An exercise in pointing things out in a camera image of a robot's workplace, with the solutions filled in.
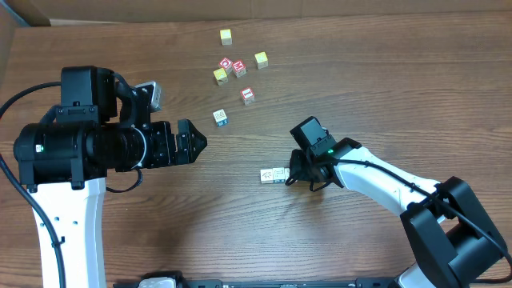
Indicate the right yellow wooden block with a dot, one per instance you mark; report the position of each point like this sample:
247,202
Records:
261,60

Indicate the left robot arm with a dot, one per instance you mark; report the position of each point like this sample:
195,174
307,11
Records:
101,123

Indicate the green framed wooden block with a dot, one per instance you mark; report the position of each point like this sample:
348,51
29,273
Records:
266,176

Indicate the plain block blue side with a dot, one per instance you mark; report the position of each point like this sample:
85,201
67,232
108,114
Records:
220,117

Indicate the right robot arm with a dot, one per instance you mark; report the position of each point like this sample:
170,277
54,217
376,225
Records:
453,239

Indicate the red framed wooden block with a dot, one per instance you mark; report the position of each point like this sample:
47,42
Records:
248,95

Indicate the yellow wooden block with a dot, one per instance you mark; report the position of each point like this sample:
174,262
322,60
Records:
226,37
261,60
221,76

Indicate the far yellow wooden block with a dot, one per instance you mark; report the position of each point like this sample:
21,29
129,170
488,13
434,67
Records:
226,37

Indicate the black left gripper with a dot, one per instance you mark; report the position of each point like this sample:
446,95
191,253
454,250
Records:
182,142

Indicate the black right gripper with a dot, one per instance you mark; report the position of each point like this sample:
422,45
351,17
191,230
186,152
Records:
298,169

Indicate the left yellow wooden block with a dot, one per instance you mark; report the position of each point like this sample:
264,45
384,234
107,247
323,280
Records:
221,76

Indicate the plain block yellow side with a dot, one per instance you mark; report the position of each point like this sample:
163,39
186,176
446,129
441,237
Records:
279,174

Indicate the red letter M block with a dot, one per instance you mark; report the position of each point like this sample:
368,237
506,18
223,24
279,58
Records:
239,68

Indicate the red circle wooden block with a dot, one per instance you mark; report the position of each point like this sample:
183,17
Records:
226,64

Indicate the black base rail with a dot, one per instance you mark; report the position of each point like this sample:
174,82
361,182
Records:
176,279

